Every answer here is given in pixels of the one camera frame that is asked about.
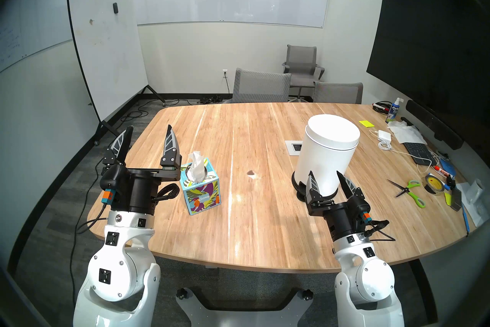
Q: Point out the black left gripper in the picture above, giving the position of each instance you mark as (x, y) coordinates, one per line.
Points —
(141, 192)

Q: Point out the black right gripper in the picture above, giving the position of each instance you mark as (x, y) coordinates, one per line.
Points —
(340, 221)

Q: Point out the colourful patterned tissue box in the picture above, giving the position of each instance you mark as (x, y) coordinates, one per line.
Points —
(203, 196)

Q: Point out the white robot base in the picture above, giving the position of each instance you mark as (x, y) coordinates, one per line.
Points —
(245, 318)

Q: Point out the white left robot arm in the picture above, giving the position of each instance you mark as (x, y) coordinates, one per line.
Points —
(115, 272)

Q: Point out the white pedal trash can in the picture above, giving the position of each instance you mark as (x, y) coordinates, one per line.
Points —
(325, 154)

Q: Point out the table power outlet plate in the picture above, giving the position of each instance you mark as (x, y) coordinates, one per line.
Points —
(293, 147)

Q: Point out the yellow sticky note pad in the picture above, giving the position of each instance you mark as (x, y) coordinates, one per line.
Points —
(366, 123)

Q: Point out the black keyboard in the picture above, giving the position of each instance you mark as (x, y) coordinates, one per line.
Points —
(419, 152)

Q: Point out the crumpled white paper towel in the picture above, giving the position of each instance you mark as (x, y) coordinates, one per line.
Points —
(407, 132)

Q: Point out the whiteboard cleaner spray bottle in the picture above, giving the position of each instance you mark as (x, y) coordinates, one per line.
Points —
(393, 113)

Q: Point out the grey mesh office chair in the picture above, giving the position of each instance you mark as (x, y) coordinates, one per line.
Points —
(338, 92)
(260, 86)

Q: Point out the red whiteboard marker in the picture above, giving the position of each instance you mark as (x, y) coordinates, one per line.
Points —
(381, 104)

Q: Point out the clear tape roll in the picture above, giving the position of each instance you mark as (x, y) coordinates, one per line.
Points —
(440, 187)

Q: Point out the rolling whiteboard on stand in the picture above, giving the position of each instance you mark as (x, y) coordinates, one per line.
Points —
(107, 46)

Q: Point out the orange white marker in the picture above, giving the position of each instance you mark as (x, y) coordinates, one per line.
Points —
(440, 170)

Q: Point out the blue packet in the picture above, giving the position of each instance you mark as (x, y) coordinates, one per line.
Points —
(448, 168)

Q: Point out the black video bar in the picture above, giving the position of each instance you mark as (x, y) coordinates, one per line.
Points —
(432, 123)

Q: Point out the black and yellow box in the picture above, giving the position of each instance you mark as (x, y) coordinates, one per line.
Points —
(454, 200)

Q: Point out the grey office chair with armrests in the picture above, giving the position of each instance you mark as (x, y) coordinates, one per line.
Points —
(302, 62)

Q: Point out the blue pen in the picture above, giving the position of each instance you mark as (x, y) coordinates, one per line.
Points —
(465, 219)

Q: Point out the white plastic cup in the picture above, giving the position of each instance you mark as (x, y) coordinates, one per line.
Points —
(476, 190)

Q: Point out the large black TV screen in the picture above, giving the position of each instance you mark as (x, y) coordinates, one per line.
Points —
(428, 42)

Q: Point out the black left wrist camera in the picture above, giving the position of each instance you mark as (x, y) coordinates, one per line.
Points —
(113, 178)

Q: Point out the side wall whiteboard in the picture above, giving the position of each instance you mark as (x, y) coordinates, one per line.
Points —
(23, 42)

